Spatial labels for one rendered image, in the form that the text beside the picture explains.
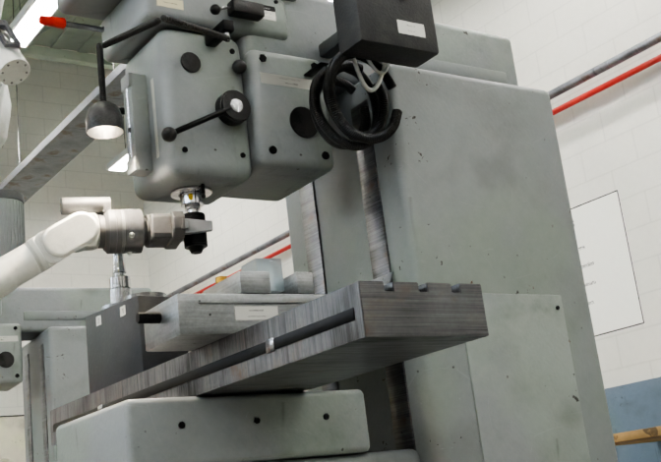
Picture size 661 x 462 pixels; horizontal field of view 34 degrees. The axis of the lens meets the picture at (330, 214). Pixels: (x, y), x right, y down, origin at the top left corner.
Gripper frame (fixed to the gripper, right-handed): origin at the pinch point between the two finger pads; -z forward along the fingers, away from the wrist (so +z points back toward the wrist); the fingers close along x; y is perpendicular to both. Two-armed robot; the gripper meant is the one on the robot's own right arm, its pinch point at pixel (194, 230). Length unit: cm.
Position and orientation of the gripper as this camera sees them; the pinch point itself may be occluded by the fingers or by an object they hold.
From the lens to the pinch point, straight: 219.1
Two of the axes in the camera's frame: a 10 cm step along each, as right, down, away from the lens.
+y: 1.1, 9.6, -2.7
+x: -3.2, 2.9, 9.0
